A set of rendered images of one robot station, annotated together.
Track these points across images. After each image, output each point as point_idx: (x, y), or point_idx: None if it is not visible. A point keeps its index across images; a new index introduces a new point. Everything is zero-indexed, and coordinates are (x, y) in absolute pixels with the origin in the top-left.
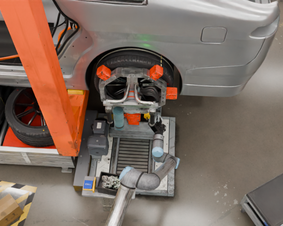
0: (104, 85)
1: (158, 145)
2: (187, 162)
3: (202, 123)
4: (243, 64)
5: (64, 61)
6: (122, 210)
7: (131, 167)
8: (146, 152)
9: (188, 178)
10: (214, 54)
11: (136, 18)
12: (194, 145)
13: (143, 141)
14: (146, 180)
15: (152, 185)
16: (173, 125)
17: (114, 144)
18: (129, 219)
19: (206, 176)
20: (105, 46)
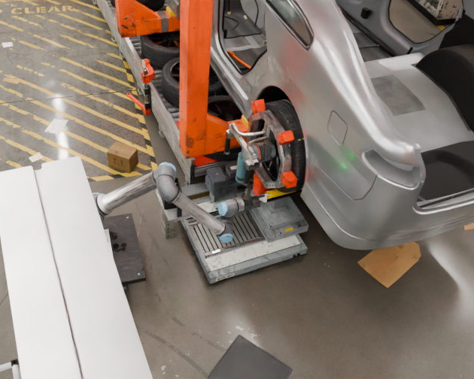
0: (256, 125)
1: (228, 204)
2: (259, 285)
3: (323, 283)
4: (350, 198)
5: (250, 78)
6: (133, 187)
7: (173, 168)
8: (245, 238)
9: (241, 292)
10: (332, 158)
11: (296, 59)
12: (287, 284)
13: (258, 233)
14: (164, 181)
15: (163, 190)
16: (295, 250)
17: None
18: (163, 253)
19: (255, 310)
20: (271, 78)
